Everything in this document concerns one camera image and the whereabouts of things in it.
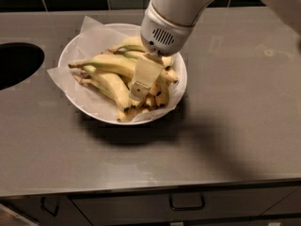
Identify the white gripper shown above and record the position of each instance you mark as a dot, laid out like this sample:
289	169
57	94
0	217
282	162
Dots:
163	35

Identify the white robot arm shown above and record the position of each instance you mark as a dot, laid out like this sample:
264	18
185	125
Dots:
187	12

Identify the upper right yellow banana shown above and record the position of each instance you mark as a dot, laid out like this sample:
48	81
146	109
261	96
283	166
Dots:
135	44

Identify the thin curved yellow banana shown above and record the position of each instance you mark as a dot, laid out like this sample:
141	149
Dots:
162	98

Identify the top centre yellow banana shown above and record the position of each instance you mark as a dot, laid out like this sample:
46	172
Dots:
109	63

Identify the middle short yellow banana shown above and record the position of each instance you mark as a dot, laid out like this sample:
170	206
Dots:
136	103

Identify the left front yellow banana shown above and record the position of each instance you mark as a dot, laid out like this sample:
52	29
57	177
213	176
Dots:
113	82

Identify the far left lower banana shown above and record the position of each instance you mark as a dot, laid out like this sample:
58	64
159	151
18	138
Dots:
91	82

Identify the bottom small yellow banana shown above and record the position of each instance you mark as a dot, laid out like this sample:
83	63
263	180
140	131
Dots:
128	115

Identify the white paper liner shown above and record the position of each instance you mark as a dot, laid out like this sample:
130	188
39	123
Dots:
94	41

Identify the black round sink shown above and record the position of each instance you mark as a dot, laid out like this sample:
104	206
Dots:
18	61

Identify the grey cabinet drawer front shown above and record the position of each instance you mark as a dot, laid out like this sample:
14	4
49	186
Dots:
154	208

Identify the black drawer handle centre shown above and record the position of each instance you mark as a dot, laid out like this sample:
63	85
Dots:
186	201

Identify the black drawer handle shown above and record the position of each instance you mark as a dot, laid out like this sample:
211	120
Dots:
186	201
50	205

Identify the black drawer handle left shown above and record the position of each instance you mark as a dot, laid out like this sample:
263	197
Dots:
50	205

